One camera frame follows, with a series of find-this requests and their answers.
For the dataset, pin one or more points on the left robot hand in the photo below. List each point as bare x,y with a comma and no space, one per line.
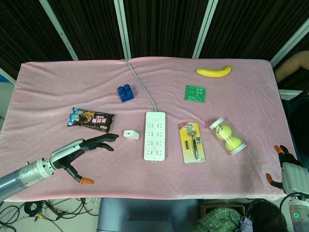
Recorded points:
65,152

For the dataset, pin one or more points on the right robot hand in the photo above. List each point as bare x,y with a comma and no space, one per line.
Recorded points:
295,176

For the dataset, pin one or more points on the white charger adapter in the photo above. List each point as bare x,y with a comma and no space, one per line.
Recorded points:
130,134

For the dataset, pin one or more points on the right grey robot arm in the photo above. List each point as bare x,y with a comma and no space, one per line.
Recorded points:
298,215

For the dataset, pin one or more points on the white power strip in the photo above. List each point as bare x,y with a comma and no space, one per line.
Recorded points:
155,145

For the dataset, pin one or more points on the brown chocolate snack packet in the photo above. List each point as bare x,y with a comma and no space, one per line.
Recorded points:
94,119

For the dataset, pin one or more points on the black bin bag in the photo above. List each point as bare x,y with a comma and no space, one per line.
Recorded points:
263,215

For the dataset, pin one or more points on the yellow tennis ball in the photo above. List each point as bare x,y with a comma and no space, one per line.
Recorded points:
224,132
234,143

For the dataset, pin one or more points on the clear tennis ball tube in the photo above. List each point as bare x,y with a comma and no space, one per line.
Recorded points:
227,135

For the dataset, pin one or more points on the blue building block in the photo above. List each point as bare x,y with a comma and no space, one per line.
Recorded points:
126,93

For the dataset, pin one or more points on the green plaid cloth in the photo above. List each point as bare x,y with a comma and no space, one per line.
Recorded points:
217,220

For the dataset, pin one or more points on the brown cardboard box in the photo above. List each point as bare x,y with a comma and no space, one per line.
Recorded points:
207,207

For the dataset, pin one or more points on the pink table cloth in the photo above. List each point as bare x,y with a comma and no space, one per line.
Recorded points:
169,178

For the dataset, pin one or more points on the razor in yellow blister pack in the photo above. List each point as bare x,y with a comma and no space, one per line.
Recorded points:
192,145

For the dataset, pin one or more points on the green square sachet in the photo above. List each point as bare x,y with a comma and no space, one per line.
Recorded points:
195,93

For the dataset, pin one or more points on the yellow banana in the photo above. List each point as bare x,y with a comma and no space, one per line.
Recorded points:
212,72

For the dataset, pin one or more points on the white partition post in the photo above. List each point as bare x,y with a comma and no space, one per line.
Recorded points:
60,33
205,29
289,41
123,31

